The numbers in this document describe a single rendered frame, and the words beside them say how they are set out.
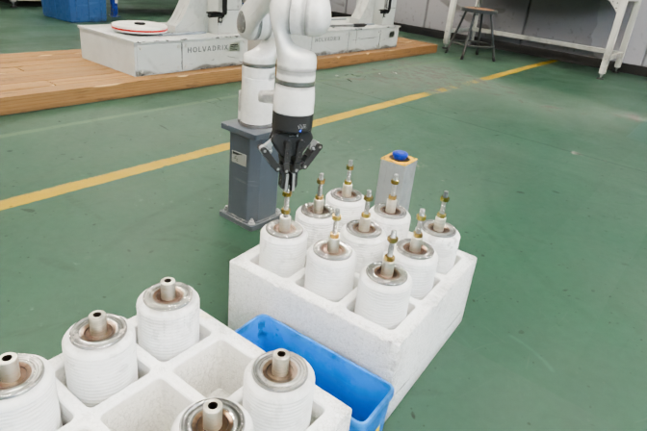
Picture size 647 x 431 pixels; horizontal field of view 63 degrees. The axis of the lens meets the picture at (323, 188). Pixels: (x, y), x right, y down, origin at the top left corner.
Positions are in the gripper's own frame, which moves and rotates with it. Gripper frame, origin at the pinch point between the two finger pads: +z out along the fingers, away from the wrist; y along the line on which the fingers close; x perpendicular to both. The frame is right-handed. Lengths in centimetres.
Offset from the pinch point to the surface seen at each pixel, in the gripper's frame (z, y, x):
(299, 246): 12.6, 1.6, -4.5
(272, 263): 16.1, -3.5, -3.4
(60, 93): 30, -38, 181
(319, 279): 14.7, 2.0, -13.2
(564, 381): 36, 51, -36
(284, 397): 10.8, -16.4, -40.9
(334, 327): 20.7, 2.4, -20.2
